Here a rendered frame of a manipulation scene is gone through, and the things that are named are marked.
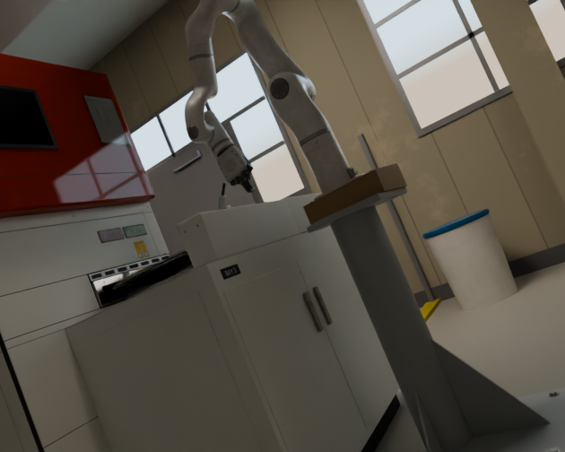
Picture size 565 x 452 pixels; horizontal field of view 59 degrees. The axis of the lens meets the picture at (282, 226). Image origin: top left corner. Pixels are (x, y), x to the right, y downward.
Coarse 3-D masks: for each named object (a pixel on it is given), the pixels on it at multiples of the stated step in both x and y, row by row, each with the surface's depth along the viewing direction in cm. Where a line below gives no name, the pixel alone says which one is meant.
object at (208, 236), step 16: (240, 208) 159; (256, 208) 168; (272, 208) 177; (288, 208) 187; (192, 224) 142; (208, 224) 142; (224, 224) 148; (240, 224) 156; (256, 224) 164; (272, 224) 172; (288, 224) 182; (192, 240) 143; (208, 240) 140; (224, 240) 145; (240, 240) 152; (256, 240) 160; (272, 240) 168; (192, 256) 143; (208, 256) 141; (224, 256) 142
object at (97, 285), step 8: (128, 272) 193; (136, 272) 197; (104, 280) 182; (112, 280) 185; (120, 280) 188; (96, 288) 178; (136, 288) 193; (144, 288) 197; (96, 296) 178; (104, 296) 179; (112, 296) 182; (120, 296) 185; (104, 304) 178
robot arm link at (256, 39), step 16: (240, 0) 169; (240, 16) 174; (256, 16) 170; (240, 32) 169; (256, 32) 166; (256, 48) 167; (272, 48) 166; (256, 64) 171; (272, 64) 169; (288, 64) 170
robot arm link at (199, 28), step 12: (204, 0) 165; (216, 0) 163; (228, 0) 164; (204, 12) 169; (216, 12) 166; (228, 12) 169; (192, 24) 175; (204, 24) 173; (192, 36) 175; (204, 36) 176; (192, 48) 176; (204, 48) 176
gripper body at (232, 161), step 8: (224, 152) 178; (232, 152) 177; (240, 152) 178; (216, 160) 181; (224, 160) 178; (232, 160) 177; (240, 160) 176; (224, 168) 179; (232, 168) 177; (240, 168) 176; (224, 176) 179; (232, 176) 178
